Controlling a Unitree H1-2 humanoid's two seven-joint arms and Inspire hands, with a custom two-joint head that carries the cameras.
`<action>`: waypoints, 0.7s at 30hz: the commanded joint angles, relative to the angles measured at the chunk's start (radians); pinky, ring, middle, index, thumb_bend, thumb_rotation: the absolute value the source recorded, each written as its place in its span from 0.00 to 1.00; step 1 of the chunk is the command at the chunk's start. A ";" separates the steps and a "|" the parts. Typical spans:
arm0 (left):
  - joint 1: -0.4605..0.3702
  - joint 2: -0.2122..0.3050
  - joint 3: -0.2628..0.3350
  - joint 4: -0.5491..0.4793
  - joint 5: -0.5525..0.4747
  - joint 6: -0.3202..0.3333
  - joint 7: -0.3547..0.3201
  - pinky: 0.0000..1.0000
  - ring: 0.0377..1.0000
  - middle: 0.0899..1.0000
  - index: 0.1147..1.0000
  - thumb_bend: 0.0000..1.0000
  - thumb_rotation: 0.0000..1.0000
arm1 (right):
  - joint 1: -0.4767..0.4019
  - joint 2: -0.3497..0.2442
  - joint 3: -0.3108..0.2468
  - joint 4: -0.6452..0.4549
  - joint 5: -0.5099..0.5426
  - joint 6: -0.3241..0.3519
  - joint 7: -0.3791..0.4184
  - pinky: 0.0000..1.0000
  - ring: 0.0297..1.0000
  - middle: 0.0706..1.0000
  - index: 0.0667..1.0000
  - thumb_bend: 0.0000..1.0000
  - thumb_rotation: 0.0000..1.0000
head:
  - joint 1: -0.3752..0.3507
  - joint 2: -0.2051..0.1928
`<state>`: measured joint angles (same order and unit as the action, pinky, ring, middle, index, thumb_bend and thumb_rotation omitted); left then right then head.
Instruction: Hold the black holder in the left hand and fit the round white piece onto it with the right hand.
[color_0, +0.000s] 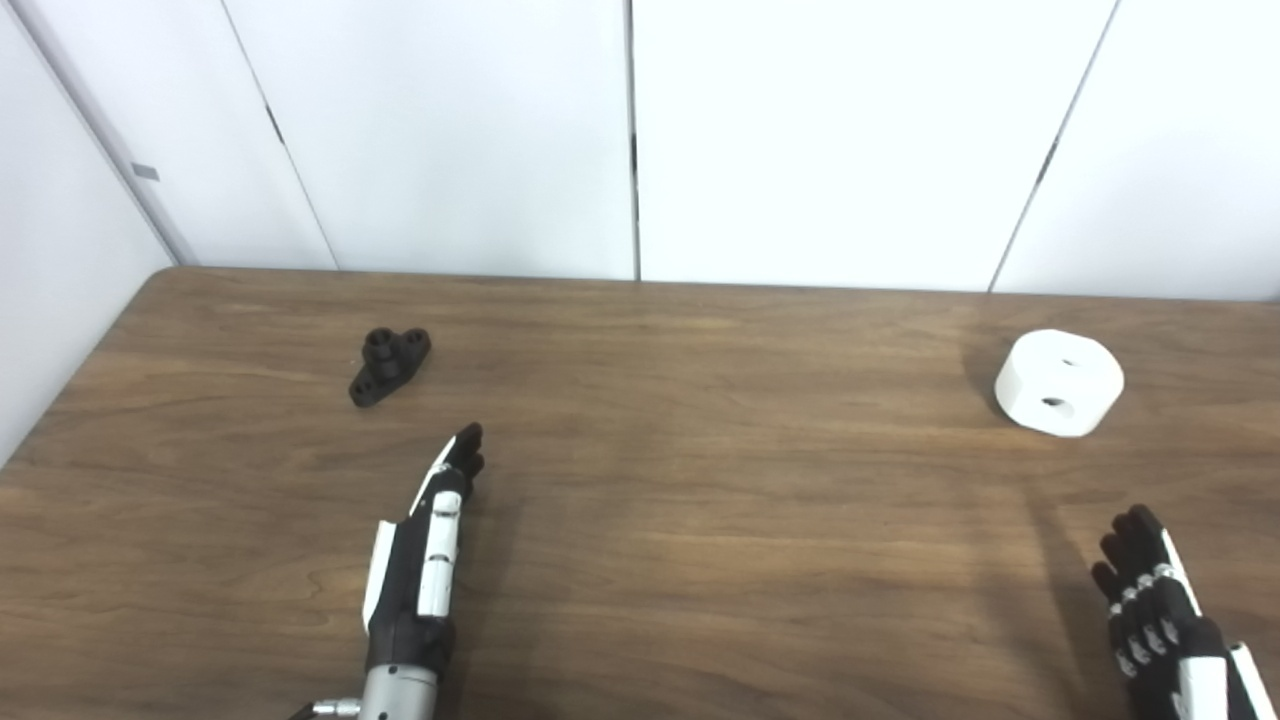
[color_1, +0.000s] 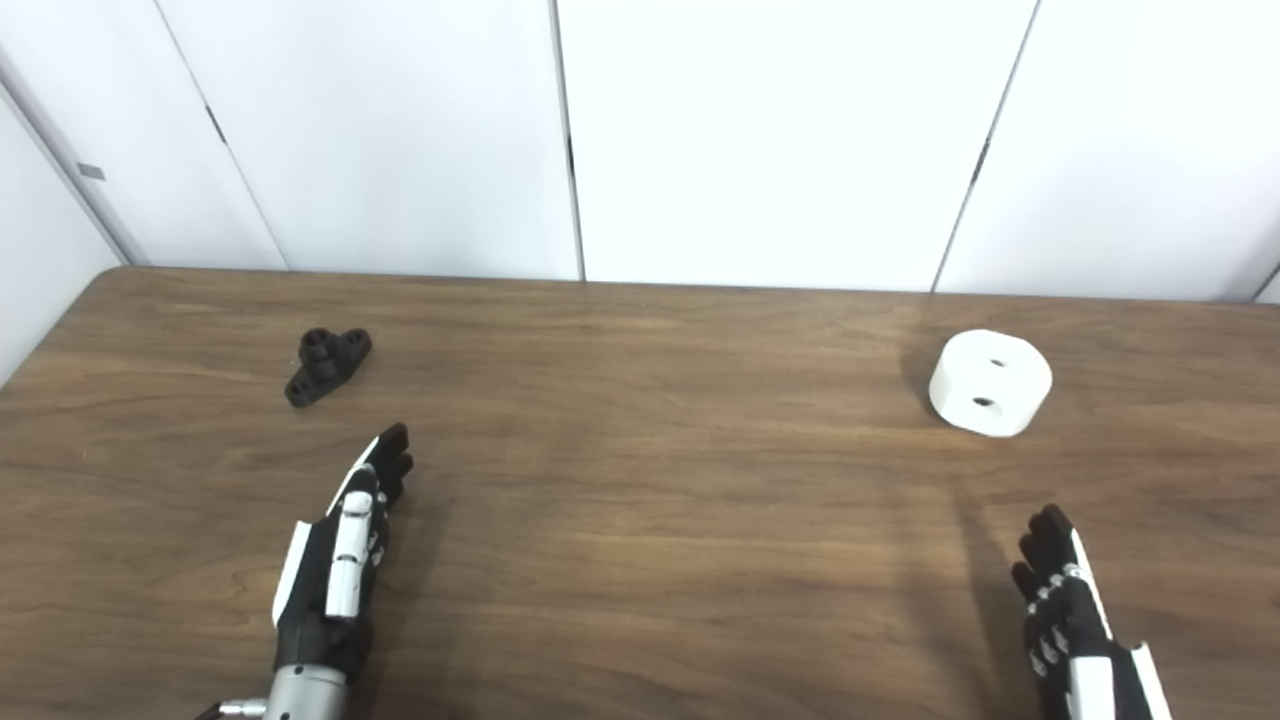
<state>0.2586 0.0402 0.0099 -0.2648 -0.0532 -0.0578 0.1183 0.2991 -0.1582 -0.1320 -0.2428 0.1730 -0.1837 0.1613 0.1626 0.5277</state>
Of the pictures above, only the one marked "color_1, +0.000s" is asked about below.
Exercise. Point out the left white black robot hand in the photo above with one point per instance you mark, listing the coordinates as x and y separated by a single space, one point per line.
345 560

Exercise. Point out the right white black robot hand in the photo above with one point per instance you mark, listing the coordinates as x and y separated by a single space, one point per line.
1075 620

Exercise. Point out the black flanged holder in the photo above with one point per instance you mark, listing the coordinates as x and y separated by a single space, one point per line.
325 372

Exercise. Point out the round white piece with holes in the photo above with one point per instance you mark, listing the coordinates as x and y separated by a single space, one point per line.
985 385

